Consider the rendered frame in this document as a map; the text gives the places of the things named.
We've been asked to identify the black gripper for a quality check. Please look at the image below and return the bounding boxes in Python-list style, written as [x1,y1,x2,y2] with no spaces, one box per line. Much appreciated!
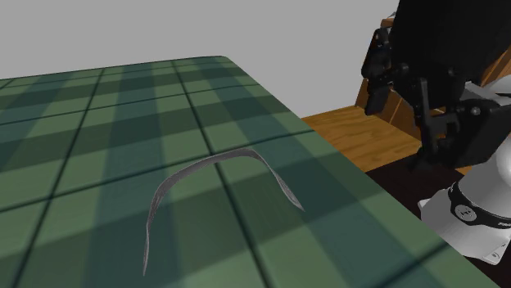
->
[360,0,511,169]

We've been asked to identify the brown wooden furniture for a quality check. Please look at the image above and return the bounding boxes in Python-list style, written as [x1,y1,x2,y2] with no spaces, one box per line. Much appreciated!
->
[355,17,511,142]

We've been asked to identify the grey curved strip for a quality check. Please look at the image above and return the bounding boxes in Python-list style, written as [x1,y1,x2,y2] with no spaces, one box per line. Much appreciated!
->
[142,147,307,277]

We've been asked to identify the green plaid bed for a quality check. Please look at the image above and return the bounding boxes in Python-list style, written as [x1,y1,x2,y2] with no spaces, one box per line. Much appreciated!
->
[0,56,502,288]

